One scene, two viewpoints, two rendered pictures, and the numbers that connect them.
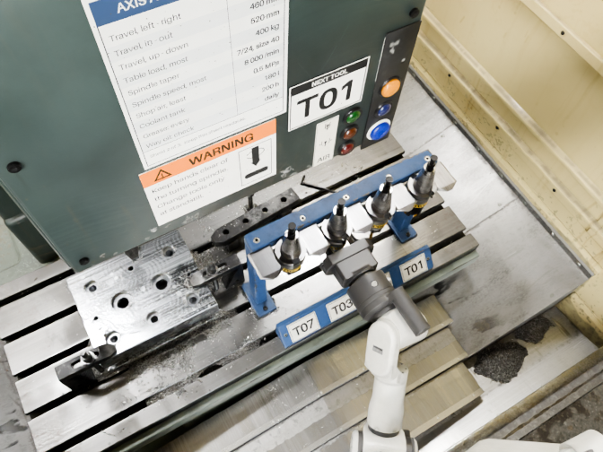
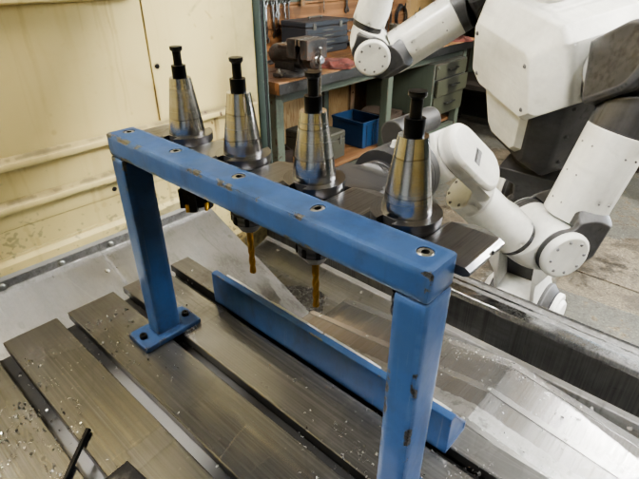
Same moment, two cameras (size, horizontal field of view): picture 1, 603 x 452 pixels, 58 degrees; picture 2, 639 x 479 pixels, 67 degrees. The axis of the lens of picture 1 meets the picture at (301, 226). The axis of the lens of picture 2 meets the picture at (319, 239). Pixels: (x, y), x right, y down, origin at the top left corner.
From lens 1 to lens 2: 1.09 m
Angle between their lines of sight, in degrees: 70
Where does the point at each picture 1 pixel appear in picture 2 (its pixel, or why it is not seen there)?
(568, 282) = (214, 221)
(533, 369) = (300, 277)
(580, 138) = (77, 104)
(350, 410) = (456, 387)
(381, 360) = (486, 156)
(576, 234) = (166, 194)
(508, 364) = (301, 294)
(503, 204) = (106, 266)
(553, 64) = not seen: outside the picture
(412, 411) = not seen: hidden behind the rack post
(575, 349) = (266, 255)
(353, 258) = (357, 178)
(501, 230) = not seen: hidden behind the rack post
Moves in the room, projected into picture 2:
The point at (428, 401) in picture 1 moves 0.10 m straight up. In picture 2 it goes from (386, 332) to (389, 295)
